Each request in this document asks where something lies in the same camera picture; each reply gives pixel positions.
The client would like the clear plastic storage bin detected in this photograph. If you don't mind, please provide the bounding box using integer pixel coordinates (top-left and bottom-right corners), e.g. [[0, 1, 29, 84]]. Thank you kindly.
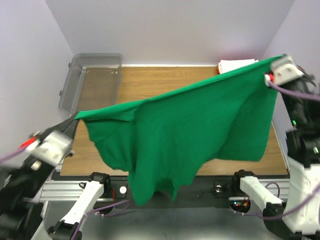
[[58, 53, 123, 115]]

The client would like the white folded t-shirt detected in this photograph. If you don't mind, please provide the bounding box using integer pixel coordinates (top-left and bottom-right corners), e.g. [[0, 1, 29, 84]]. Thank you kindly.
[[218, 59, 258, 74]]

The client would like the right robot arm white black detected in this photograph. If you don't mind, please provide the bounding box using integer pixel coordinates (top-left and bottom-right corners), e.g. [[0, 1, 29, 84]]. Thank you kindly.
[[230, 63, 320, 240]]

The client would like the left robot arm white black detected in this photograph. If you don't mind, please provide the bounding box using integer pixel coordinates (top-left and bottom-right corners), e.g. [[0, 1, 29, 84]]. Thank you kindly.
[[0, 120, 111, 240]]

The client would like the green t-shirt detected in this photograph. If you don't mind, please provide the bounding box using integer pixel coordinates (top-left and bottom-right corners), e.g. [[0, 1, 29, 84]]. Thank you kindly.
[[76, 57, 277, 206]]

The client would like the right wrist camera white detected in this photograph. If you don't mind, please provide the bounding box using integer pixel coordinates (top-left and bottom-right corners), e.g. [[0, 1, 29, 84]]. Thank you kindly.
[[264, 54, 305, 87]]

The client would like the aluminium rail frame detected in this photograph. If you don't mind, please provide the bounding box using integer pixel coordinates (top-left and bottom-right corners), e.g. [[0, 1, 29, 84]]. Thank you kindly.
[[29, 66, 320, 240]]

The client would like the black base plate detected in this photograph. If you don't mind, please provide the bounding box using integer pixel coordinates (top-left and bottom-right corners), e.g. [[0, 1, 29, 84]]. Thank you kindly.
[[111, 175, 245, 209]]

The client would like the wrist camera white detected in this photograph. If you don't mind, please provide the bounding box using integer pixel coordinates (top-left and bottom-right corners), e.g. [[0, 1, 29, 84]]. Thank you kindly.
[[264, 54, 305, 87], [26, 130, 73, 167]]

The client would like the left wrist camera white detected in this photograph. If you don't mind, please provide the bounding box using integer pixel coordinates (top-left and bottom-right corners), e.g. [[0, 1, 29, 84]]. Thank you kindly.
[[26, 130, 73, 167]]

